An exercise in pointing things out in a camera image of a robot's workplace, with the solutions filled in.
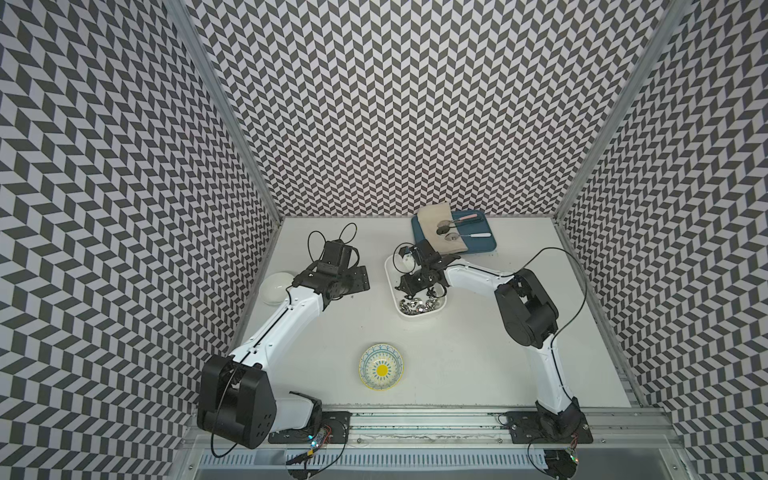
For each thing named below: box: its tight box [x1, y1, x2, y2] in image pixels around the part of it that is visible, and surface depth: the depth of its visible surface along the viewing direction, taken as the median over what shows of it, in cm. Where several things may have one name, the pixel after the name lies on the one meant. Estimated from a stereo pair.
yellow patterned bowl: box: [358, 343, 404, 391], surface depth 82 cm
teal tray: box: [411, 210, 497, 253], surface depth 117 cm
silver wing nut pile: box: [399, 297, 441, 315], surface depth 96 cm
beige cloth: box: [417, 202, 468, 255], surface depth 118 cm
